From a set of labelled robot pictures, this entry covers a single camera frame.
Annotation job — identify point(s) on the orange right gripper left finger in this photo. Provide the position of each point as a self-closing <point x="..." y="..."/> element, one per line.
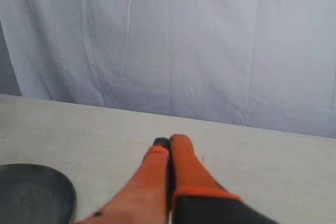
<point x="145" y="197"/>

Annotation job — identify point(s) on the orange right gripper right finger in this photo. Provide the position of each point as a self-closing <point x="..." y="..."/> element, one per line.
<point x="198" y="197"/>

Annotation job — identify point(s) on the round silver metal plate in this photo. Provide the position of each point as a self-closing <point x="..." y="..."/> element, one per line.
<point x="32" y="193"/>

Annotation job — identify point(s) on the white backdrop curtain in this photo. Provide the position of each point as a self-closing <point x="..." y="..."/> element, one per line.
<point x="259" y="63"/>

